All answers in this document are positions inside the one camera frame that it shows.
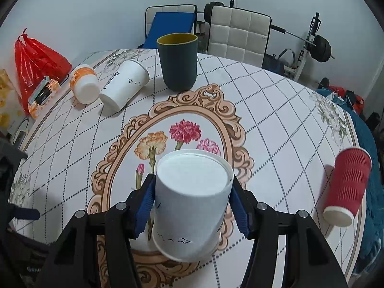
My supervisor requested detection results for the orange tissue packet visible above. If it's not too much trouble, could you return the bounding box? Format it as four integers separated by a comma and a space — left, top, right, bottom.
28, 76, 62, 119

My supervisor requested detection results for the white paper cup bird print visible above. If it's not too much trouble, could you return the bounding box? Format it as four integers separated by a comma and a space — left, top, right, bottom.
151, 149, 234, 262
99, 59, 150, 111

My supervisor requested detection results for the orange and white paper cup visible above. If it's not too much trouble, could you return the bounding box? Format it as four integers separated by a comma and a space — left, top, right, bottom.
70, 64, 100, 105

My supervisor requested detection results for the black barbell with weight plates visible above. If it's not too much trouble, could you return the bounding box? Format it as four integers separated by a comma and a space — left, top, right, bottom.
204, 2, 335, 63

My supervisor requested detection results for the blue cushion board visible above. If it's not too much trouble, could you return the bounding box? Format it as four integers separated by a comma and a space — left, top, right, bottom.
142, 12, 194, 49

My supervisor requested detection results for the red clothing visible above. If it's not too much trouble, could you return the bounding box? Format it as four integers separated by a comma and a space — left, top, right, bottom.
328, 85, 365, 113

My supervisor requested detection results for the teal blanket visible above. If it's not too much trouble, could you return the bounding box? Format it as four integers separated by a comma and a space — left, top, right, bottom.
315, 88, 384, 276

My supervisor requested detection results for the yellow plastic packaging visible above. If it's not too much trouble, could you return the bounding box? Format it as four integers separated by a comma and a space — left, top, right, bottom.
0, 69, 15, 126

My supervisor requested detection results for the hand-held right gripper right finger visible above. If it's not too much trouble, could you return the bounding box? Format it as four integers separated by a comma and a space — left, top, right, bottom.
229, 176, 350, 288

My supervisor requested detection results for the dark blue cup yellow inside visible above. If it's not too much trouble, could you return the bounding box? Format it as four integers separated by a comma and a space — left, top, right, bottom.
156, 33, 198, 92

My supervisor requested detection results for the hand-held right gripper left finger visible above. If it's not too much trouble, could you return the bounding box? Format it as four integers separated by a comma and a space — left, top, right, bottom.
36, 174, 156, 288

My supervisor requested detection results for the white padded chair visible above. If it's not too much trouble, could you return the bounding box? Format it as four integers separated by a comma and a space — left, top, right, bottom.
145, 4, 198, 48
207, 5, 272, 68

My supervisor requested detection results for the dark blue bag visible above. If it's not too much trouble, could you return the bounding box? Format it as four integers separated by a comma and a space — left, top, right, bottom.
263, 49, 298, 75

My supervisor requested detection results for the red ripple paper cup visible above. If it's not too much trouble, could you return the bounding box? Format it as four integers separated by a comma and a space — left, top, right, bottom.
322, 148, 372, 227

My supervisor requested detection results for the white weight rack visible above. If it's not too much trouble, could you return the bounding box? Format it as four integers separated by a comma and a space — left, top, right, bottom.
284, 12, 321, 81

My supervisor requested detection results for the red plastic bag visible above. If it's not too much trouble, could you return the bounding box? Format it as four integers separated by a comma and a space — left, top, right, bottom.
15, 28, 72, 116

